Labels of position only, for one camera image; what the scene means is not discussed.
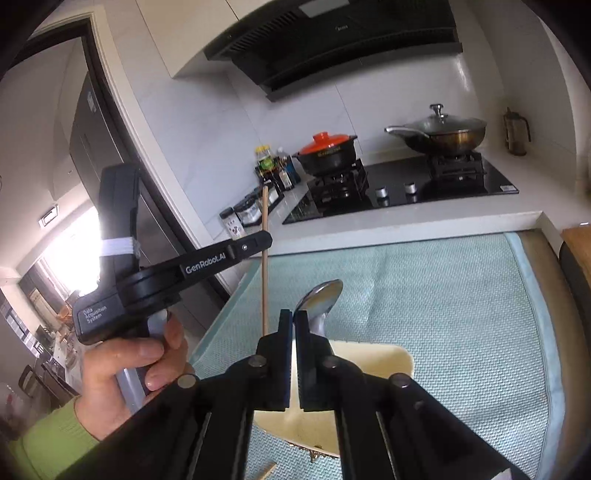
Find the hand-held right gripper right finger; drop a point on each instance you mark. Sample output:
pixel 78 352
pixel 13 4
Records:
pixel 302 364

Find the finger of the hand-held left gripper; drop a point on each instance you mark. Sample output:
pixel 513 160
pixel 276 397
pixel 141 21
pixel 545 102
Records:
pixel 221 258

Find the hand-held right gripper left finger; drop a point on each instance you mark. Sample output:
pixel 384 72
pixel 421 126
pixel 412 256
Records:
pixel 285 364

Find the wooden chopstick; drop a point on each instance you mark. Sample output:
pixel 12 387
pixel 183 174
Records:
pixel 268 471
pixel 265 295

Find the cream ribbed utensil holder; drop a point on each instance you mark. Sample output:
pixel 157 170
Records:
pixel 369 360

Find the metal spoon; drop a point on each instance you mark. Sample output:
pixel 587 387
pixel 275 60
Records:
pixel 321 297

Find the person's left forearm green sleeve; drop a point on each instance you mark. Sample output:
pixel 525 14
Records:
pixel 51 443

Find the person's left hand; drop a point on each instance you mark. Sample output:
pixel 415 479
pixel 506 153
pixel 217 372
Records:
pixel 111 369

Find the black lidded spice jar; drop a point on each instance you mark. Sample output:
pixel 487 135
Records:
pixel 231 224

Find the row of spice jars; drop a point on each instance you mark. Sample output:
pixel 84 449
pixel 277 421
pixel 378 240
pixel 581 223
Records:
pixel 251 207

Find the dark grey refrigerator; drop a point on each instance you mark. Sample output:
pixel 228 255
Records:
pixel 106 143

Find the ceiling vent panel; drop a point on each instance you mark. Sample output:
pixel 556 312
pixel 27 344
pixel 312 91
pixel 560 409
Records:
pixel 49 216

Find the yellow capped oil bottle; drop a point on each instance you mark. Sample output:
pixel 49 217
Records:
pixel 264 161

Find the dark sauce bottle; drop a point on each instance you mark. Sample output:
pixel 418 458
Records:
pixel 286 170

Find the black burner pan support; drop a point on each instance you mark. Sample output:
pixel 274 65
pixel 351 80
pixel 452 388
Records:
pixel 457 166
pixel 339 187

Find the black clay pot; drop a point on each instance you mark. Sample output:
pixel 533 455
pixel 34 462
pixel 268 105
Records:
pixel 325 161

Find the teal textured mat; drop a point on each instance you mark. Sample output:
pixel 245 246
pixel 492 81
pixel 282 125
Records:
pixel 438 300

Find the orange pot lid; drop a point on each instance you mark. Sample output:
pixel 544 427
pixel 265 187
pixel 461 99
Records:
pixel 325 142

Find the silver stove knob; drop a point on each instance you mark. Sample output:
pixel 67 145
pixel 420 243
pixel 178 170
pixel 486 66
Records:
pixel 410 188
pixel 382 192

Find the black glass gas cooktop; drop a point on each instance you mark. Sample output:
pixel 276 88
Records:
pixel 401 203

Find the black range hood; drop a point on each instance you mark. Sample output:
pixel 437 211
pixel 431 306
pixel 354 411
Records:
pixel 351 41

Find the metal wok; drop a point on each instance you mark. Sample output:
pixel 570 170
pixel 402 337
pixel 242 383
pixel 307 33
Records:
pixel 448 138

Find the glass wok lid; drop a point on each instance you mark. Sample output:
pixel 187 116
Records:
pixel 438 121

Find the wooden cutting board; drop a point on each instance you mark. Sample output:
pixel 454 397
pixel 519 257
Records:
pixel 578 242

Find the cream wall cabinet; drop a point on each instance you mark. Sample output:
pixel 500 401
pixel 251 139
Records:
pixel 184 32

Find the glass jar with metal frame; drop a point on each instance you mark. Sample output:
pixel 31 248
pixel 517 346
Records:
pixel 515 131

